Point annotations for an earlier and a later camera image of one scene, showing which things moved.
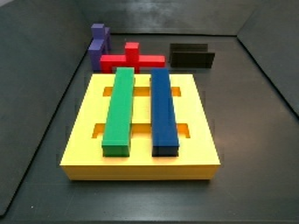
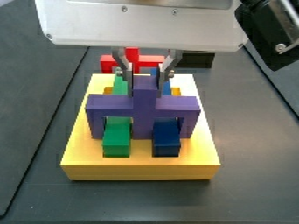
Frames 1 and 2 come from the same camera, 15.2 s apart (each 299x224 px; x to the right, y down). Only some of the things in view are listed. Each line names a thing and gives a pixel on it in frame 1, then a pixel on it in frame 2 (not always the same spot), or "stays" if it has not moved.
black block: (191, 55) stays
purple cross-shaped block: (99, 46) → (145, 107)
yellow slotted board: (85, 163) stays
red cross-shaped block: (131, 59) stays
